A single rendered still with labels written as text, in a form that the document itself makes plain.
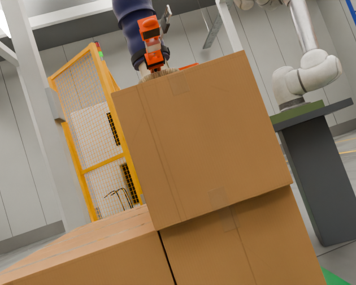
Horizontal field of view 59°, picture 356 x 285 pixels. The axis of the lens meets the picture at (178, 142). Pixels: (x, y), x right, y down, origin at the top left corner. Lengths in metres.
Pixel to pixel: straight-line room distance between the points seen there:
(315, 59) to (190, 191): 1.35
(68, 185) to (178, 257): 2.13
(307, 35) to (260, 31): 11.00
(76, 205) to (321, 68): 2.20
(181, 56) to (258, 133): 11.08
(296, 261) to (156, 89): 0.62
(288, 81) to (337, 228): 0.89
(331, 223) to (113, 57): 10.56
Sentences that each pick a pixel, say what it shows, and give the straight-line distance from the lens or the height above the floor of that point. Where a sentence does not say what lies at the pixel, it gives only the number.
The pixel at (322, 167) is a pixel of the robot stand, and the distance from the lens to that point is 1.97.
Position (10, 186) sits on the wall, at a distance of 11.73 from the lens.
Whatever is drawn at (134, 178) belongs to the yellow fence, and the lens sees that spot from 2.91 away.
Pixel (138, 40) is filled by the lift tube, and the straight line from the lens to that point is 1.85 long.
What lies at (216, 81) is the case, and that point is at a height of 0.88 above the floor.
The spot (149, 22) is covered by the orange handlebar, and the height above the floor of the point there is 1.24.
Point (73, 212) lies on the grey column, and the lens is 2.95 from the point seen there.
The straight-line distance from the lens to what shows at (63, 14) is 10.34.
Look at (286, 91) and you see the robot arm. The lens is 2.01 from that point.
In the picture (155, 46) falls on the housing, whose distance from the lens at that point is 1.42.
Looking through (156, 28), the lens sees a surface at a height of 1.22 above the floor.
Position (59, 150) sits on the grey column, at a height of 1.19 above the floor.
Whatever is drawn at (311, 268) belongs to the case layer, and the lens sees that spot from 1.01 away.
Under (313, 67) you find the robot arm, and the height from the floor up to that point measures 0.98.
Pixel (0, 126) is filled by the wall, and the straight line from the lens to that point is 12.05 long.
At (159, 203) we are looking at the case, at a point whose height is 0.61.
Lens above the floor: 0.68
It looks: 5 degrees up
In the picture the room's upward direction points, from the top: 19 degrees counter-clockwise
